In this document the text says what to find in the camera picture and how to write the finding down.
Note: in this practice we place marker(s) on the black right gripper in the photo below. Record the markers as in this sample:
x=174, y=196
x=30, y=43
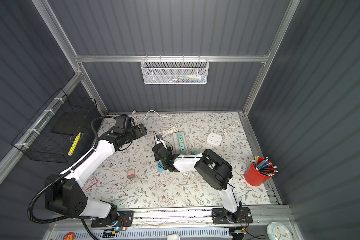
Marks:
x=169, y=150

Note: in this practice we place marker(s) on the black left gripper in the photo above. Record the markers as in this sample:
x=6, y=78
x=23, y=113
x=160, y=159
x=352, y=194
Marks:
x=143, y=129

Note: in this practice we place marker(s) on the blue power strip with USB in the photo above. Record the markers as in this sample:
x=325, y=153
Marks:
x=160, y=167

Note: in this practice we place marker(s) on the pink plug adapter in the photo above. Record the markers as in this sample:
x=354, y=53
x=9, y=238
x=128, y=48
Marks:
x=131, y=174

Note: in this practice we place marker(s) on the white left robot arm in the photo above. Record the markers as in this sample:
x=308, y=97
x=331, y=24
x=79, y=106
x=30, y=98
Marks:
x=64, y=194

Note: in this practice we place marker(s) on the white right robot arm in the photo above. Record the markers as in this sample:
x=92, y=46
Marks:
x=216, y=171

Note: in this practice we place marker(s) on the long white multicolour power strip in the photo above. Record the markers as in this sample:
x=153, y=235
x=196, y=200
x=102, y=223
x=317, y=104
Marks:
x=176, y=137

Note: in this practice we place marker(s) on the white square power socket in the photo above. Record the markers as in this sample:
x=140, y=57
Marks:
x=214, y=139

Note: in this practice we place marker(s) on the red white card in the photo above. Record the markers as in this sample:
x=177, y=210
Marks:
x=90, y=183

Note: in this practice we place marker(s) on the yellow marker pen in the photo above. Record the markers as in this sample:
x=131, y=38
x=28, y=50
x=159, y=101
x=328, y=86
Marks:
x=74, y=144

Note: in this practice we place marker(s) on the red pen cup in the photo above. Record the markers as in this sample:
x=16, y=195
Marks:
x=256, y=178

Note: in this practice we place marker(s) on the pens in red cup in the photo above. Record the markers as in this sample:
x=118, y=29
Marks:
x=264, y=167

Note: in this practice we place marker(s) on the white round clock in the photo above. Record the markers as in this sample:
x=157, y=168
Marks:
x=278, y=231

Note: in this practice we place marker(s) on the white wire basket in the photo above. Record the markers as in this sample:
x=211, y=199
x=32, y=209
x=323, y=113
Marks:
x=175, y=72

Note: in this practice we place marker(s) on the black wire basket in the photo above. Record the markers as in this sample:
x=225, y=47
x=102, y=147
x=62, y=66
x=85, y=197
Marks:
x=50, y=137

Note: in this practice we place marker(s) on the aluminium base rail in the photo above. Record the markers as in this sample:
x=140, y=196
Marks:
x=208, y=216

